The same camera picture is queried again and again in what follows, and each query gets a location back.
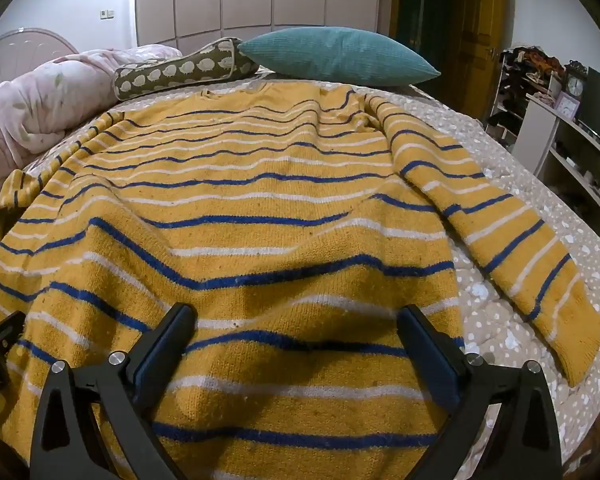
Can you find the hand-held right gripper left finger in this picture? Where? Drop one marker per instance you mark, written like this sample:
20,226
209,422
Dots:
152,360

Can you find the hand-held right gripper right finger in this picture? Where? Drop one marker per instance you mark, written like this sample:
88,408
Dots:
437,360

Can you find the yellow striped sweater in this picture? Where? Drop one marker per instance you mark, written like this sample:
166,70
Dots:
280,240

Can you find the beige spotted bedspread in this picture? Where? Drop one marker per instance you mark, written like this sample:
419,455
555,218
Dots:
505,330

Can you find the white shelf unit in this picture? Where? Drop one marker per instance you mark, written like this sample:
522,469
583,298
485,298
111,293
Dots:
535,130

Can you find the pink floral duvet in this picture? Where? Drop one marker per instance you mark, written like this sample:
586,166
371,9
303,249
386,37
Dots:
40,95

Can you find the olive sheep print pillow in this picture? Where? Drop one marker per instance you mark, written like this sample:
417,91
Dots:
180,70

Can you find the ornate table clock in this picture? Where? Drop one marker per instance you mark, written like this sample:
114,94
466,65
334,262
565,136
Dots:
575,85

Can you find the pale pink headboard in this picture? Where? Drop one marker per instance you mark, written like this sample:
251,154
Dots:
25,42

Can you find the teal pillow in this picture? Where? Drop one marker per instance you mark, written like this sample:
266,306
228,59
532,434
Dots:
330,55

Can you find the brown wooden door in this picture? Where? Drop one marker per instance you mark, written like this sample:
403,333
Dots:
480,25

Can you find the white wall switch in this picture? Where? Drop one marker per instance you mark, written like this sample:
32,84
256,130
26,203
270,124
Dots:
108,13

